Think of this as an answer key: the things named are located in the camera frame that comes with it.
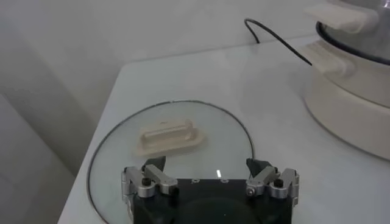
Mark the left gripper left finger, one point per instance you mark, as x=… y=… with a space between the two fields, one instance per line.
x=161 y=179

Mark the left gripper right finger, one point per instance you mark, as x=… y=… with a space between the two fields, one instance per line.
x=265 y=181

